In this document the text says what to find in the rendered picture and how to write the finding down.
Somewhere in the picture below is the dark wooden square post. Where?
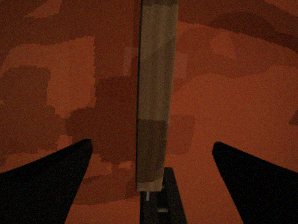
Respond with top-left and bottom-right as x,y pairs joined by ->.
140,168 -> 188,224

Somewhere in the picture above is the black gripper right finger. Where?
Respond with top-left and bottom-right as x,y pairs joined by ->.
213,141 -> 298,224

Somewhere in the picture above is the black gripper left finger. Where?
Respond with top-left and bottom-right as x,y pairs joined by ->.
0,139 -> 92,224

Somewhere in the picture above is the long wooden rail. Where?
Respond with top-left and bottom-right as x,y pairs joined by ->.
136,0 -> 180,201

